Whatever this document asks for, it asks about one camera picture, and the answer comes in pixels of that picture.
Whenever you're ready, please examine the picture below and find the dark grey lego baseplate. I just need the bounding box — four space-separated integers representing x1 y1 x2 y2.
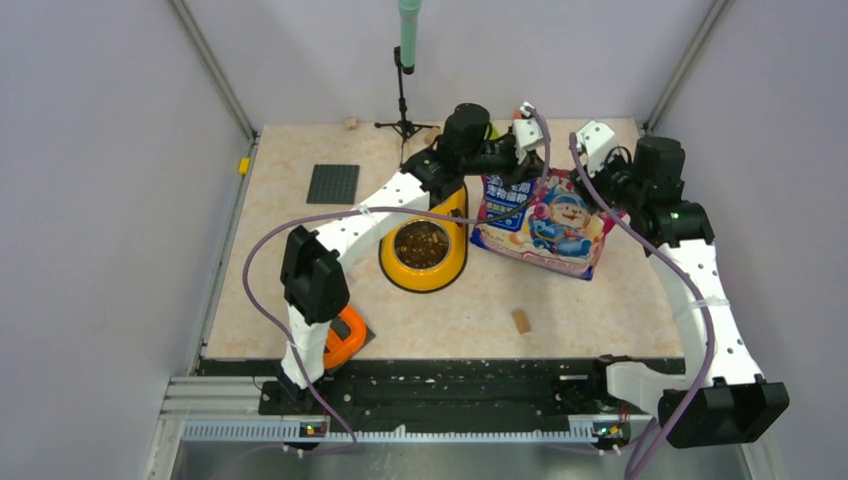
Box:
306 164 360 205

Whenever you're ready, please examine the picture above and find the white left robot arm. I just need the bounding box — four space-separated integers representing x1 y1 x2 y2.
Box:
281 102 549 390

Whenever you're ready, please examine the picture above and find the yellow double pet bowl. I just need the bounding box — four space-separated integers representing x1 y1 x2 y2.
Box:
379 217 469 294

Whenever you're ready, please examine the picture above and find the green microphone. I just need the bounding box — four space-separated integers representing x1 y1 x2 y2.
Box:
397 0 422 75

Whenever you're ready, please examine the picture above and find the wooden block near bag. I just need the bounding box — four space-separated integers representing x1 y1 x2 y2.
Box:
511 309 532 335

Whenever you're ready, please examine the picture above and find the black tripod stand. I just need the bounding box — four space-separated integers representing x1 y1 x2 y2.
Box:
373 46 437 149

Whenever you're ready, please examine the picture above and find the small dark grey plate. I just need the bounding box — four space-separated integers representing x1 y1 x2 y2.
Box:
331 318 376 356

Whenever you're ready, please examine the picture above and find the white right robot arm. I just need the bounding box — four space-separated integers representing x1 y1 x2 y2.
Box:
570 134 790 449

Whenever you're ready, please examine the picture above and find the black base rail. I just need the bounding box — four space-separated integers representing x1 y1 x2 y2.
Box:
258 359 639 434

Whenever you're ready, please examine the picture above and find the wooden block near tripod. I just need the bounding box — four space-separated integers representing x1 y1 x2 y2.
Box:
424 126 441 146

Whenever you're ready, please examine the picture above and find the yellow block on frame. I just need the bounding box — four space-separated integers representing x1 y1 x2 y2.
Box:
238 157 251 176

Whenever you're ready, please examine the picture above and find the pink blue pet food bag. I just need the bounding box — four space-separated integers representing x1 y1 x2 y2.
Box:
470 169 616 280

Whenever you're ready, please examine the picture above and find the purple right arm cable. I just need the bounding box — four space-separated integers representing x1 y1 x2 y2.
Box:
568 132 718 480

